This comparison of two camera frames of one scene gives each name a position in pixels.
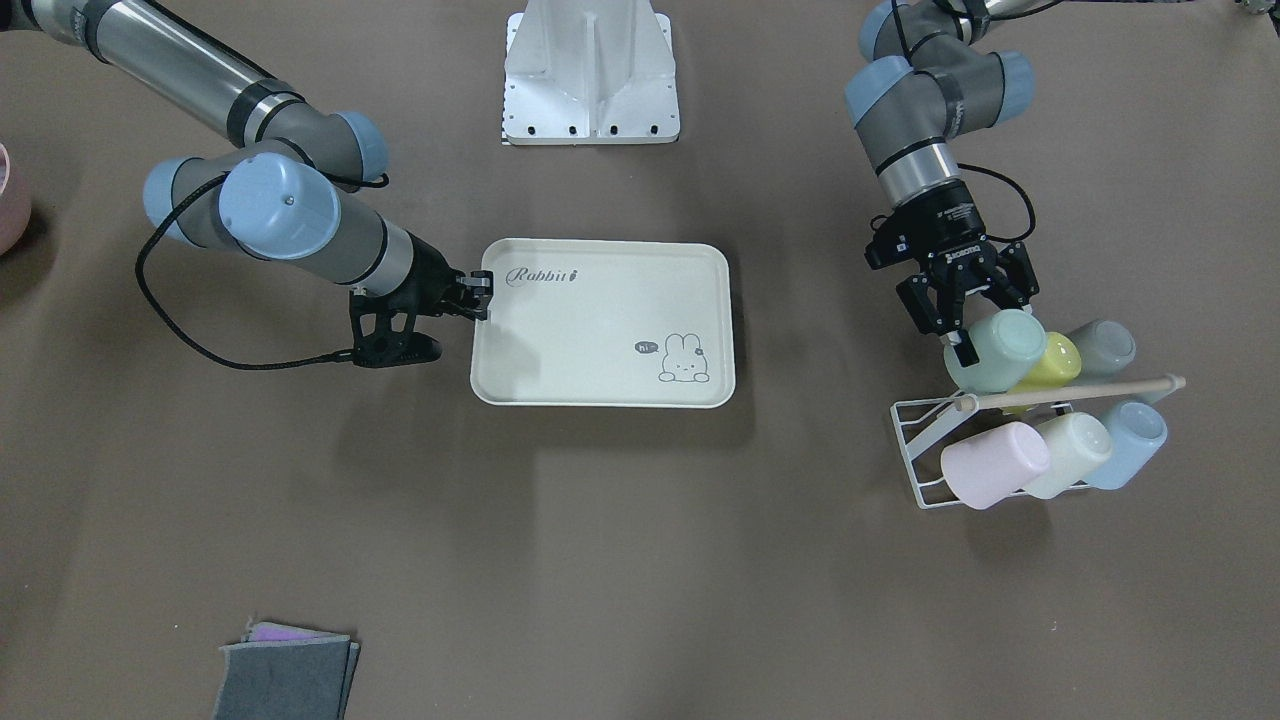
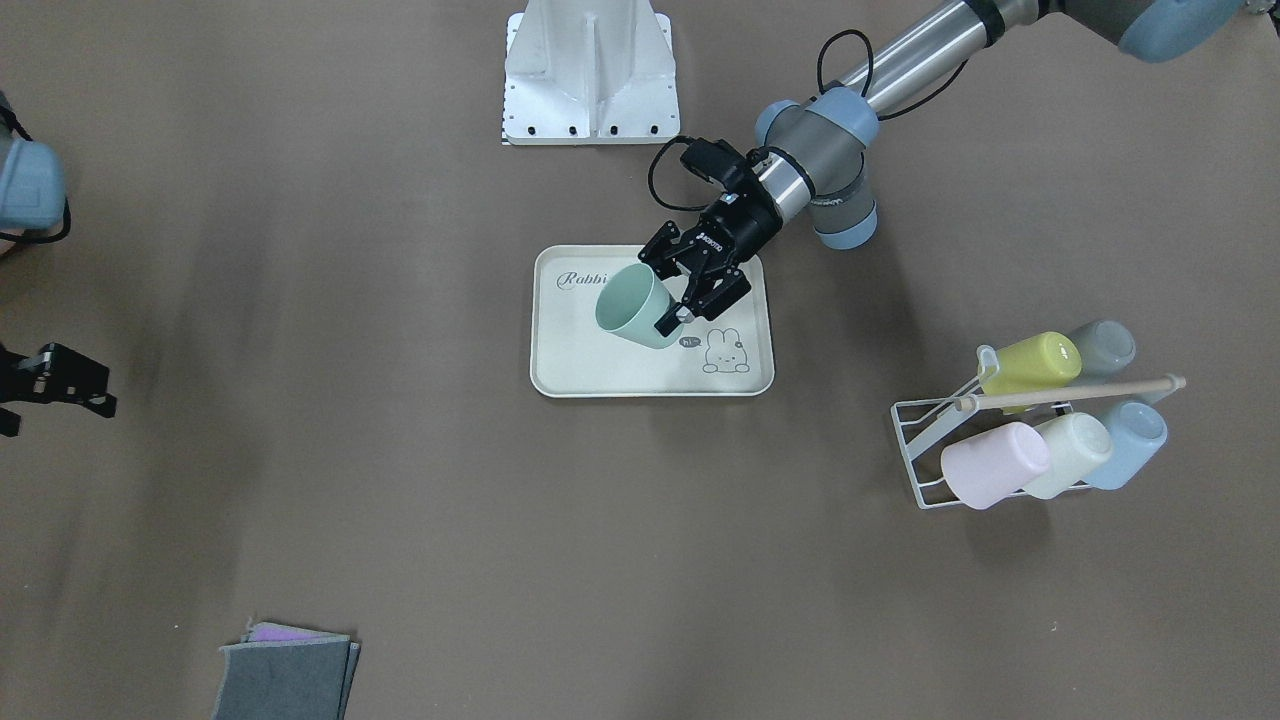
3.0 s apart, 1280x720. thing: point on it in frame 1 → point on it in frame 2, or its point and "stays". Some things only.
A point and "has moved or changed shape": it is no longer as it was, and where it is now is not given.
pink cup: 984,469 stays
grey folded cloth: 284,672 stays
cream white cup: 1076,442 stays
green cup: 1009,344 → 631,301
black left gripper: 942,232 → 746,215
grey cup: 1106,348 stays
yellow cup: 1059,364 stays
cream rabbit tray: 606,323 has moved or changed shape
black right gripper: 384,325 → 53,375
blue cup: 1137,432 stays
